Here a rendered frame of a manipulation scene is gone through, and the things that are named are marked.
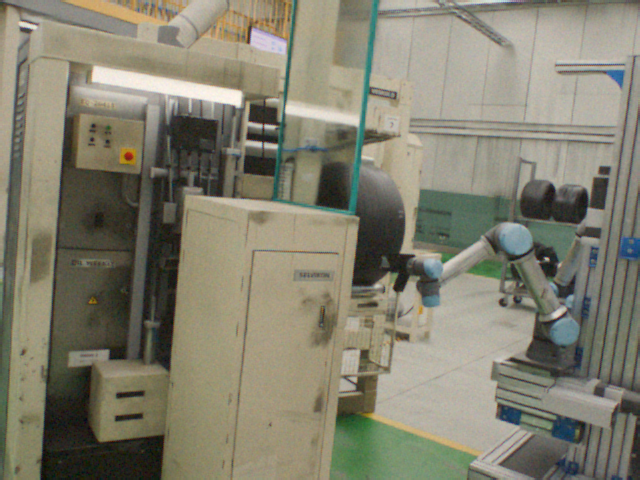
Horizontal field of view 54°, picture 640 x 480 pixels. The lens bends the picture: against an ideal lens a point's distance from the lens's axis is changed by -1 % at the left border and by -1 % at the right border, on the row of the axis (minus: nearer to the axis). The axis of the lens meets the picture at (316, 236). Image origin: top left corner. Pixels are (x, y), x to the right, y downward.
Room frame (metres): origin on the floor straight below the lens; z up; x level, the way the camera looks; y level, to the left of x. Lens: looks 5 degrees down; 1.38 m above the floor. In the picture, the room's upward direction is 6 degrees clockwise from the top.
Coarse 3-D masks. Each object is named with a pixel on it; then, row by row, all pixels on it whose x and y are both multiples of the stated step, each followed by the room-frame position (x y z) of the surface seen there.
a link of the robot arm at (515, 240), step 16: (512, 224) 2.48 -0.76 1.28; (496, 240) 2.54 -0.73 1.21; (512, 240) 2.44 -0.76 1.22; (528, 240) 2.44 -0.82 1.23; (512, 256) 2.47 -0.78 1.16; (528, 256) 2.45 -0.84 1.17; (528, 272) 2.47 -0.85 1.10; (528, 288) 2.49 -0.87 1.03; (544, 288) 2.46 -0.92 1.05; (544, 304) 2.47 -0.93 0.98; (544, 320) 2.47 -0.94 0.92; (560, 320) 2.44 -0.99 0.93; (560, 336) 2.44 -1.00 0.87; (576, 336) 2.45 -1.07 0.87
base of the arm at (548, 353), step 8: (536, 336) 2.62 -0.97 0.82; (536, 344) 2.61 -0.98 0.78; (544, 344) 2.59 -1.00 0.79; (552, 344) 2.59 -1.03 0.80; (528, 352) 2.63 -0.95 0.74; (536, 352) 2.60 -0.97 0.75; (544, 352) 2.58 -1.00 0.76; (552, 352) 2.59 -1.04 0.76; (560, 352) 2.60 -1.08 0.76; (536, 360) 2.59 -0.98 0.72; (544, 360) 2.57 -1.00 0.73; (552, 360) 2.57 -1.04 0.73; (560, 360) 2.59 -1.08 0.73
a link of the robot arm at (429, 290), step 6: (420, 282) 2.50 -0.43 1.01; (426, 282) 2.48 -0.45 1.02; (432, 282) 2.48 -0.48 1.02; (438, 282) 2.50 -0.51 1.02; (420, 288) 2.52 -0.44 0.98; (426, 288) 2.48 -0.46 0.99; (432, 288) 2.48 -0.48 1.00; (438, 288) 2.49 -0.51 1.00; (420, 294) 2.54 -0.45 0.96; (426, 294) 2.48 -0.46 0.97; (432, 294) 2.48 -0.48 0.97; (438, 294) 2.49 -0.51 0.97; (426, 300) 2.48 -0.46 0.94; (432, 300) 2.48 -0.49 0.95; (438, 300) 2.49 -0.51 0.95; (426, 306) 2.49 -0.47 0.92; (432, 306) 2.48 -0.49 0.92
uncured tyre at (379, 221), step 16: (368, 176) 2.80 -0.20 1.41; (384, 176) 2.86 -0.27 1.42; (368, 192) 2.72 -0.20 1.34; (384, 192) 2.78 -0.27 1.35; (368, 208) 2.69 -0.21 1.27; (384, 208) 2.74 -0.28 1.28; (400, 208) 2.79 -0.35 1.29; (368, 224) 2.68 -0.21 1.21; (384, 224) 2.72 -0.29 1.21; (400, 224) 2.77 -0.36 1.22; (368, 240) 2.68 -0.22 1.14; (384, 240) 2.73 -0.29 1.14; (400, 240) 2.78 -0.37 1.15; (368, 256) 2.71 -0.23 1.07; (368, 272) 2.78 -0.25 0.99; (384, 272) 2.82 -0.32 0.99
